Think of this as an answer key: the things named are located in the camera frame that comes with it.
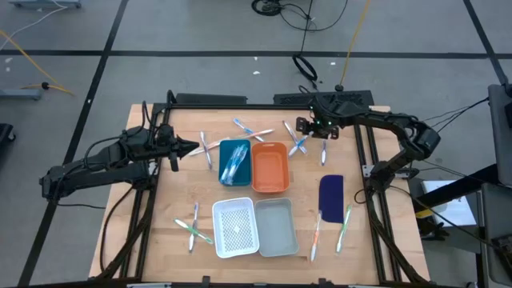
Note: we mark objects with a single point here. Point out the white board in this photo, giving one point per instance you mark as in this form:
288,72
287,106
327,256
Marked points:
452,204

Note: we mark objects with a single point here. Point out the dark blue flat mat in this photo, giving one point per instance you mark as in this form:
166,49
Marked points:
331,198

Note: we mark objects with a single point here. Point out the black vented panel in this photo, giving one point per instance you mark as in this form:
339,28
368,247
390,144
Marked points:
292,99

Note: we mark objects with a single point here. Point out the white perforated plastic basket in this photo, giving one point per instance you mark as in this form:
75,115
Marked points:
236,228

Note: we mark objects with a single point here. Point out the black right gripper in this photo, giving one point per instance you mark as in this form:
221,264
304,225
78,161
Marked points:
332,116

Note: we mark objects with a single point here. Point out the yellow tape piece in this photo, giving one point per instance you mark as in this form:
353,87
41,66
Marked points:
424,213

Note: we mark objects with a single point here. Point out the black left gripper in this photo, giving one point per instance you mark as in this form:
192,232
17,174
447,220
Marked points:
166,142

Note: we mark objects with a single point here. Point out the teal plastic basket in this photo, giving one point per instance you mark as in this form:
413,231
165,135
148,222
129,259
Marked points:
224,143

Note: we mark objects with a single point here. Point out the orange plastic basket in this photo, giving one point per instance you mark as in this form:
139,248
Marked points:
270,168

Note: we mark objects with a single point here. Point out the grey cabinet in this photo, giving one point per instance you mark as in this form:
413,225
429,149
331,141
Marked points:
498,224
502,136

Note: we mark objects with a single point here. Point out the black object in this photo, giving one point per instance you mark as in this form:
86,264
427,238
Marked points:
434,230
6,134

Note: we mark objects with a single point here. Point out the black flat panel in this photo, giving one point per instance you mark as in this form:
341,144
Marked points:
212,99

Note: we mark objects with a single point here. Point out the grey plastic basket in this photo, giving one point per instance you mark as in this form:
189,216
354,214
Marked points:
276,228

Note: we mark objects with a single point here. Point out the green wrapped toothbrush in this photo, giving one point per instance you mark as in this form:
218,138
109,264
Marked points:
343,232
184,225

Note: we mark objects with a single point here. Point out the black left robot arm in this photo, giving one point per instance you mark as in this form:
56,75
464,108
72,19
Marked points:
80,176

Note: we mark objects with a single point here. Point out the grey cart base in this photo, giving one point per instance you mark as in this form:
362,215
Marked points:
20,94
44,3

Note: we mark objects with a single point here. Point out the silver metal bracket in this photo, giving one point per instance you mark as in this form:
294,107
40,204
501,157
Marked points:
367,170
154,168

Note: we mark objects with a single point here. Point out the black aluminium table frame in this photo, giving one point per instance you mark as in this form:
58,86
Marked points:
240,106

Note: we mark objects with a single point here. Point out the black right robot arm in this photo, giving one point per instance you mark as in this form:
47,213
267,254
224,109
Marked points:
420,136

